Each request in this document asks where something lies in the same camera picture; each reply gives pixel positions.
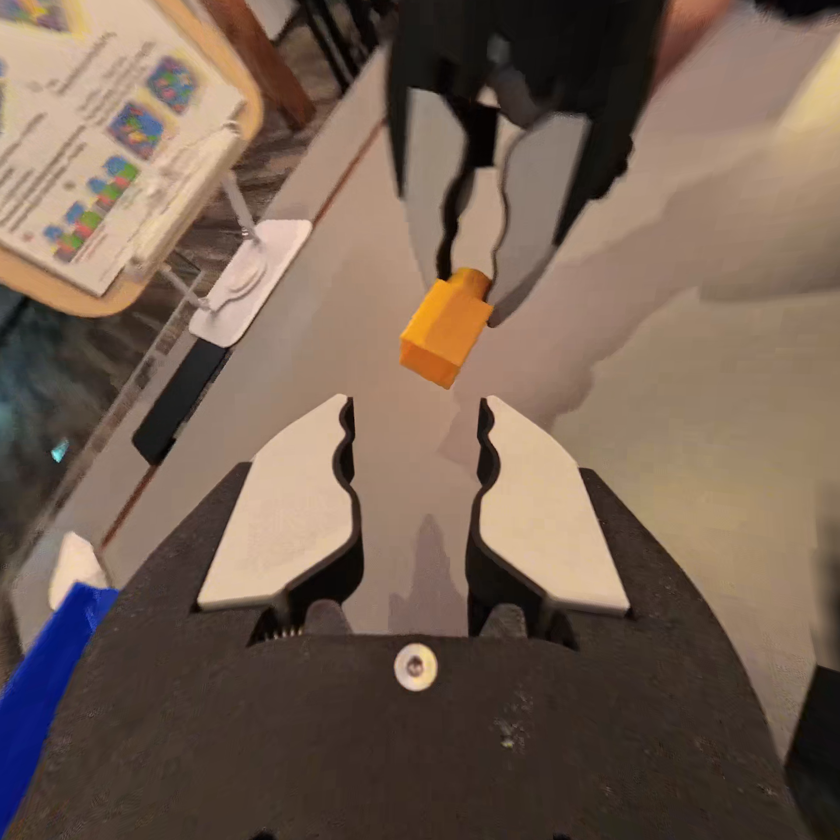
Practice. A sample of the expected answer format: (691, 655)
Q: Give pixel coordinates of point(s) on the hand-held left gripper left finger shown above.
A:
(276, 525)

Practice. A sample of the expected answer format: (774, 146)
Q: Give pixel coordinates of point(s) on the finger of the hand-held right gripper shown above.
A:
(433, 158)
(538, 197)

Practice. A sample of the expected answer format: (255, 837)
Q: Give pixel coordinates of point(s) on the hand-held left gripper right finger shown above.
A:
(551, 525)

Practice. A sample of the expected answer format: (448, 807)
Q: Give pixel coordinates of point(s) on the yellow mega block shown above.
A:
(440, 335)

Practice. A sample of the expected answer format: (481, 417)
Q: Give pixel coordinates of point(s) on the blue storage bin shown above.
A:
(40, 709)

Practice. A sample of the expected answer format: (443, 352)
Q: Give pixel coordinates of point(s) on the person's right hand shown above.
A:
(689, 24)

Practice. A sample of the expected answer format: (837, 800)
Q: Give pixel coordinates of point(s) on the black office chair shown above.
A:
(348, 33)

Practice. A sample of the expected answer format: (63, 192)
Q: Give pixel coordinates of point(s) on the dark tablet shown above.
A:
(177, 407)

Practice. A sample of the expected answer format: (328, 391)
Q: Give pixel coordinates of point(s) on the white cloth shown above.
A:
(79, 565)

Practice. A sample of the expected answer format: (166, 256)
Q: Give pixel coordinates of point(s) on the instruction sheet board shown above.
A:
(79, 158)

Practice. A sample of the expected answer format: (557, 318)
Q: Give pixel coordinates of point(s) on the wooden post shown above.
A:
(256, 59)

